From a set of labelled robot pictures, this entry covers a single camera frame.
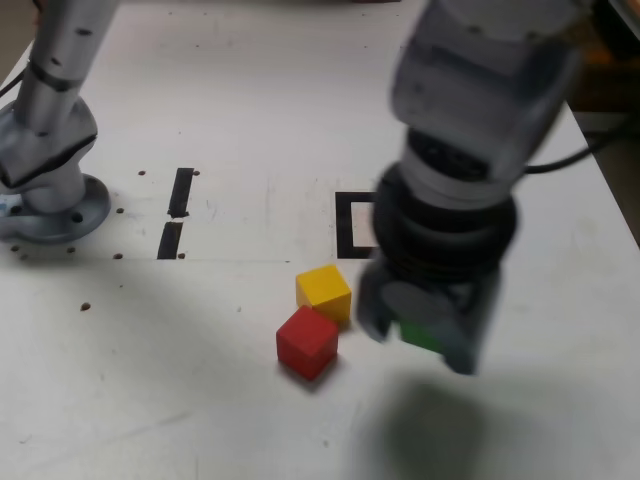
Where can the black tape square outline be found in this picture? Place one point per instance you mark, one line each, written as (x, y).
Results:
(344, 225)

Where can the black tape strip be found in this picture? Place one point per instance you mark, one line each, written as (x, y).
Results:
(179, 192)

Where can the red cube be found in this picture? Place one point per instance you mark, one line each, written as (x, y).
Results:
(305, 342)

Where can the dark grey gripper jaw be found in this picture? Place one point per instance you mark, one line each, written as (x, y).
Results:
(372, 305)

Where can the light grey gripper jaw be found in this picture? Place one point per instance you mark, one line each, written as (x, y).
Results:
(470, 325)

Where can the yellow cube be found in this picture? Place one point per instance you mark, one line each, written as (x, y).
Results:
(322, 292)

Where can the green cube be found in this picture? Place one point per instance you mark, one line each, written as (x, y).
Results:
(420, 335)

